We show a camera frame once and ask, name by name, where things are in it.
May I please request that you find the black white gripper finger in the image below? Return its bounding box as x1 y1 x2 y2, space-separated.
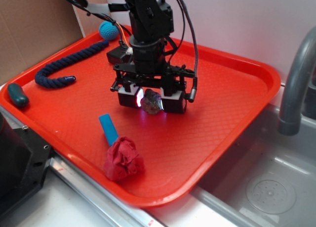
160 87 187 114
118 84 143 108

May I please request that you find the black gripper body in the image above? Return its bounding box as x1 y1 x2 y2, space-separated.
110 63 195 92

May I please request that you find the brown rock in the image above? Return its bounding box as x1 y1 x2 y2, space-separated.
140 89 163 115

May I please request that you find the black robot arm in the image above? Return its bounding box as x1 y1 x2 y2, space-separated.
66 0 198 114

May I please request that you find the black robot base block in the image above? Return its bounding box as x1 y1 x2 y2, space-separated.
0 115 52 219

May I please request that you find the light blue flat stick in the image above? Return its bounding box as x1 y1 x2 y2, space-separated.
99 113 119 146

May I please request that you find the black rectangular block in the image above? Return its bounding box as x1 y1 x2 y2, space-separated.
107 46 132 64

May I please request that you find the red plastic tray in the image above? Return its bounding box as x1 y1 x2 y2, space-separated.
0 32 281 208

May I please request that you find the crumpled red paper ball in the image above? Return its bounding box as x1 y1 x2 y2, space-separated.
103 137 145 181

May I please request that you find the teal knitted ball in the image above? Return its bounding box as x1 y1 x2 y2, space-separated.
99 21 119 41

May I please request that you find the dark teal oval object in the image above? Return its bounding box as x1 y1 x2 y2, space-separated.
7 83 30 108

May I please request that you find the grey sink faucet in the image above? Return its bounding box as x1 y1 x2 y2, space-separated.
277 28 316 136

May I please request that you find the grey plastic sink basin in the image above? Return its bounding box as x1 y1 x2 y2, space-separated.
192 105 316 227

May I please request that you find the brown cardboard panel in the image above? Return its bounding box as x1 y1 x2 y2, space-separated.
0 0 102 84

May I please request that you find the black braided cable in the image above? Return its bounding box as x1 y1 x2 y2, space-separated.
170 0 199 103

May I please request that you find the navy blue rope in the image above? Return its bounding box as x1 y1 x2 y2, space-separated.
34 40 110 89

